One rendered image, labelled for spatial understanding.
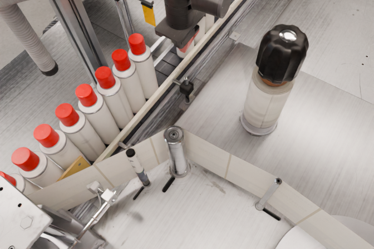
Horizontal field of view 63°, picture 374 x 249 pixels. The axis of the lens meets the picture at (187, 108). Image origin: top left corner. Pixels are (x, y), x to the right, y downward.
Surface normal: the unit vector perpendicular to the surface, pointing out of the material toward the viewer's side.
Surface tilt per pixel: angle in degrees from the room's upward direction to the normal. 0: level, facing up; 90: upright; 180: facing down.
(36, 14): 0
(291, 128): 0
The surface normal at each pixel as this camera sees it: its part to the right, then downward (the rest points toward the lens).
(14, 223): -0.04, -0.50
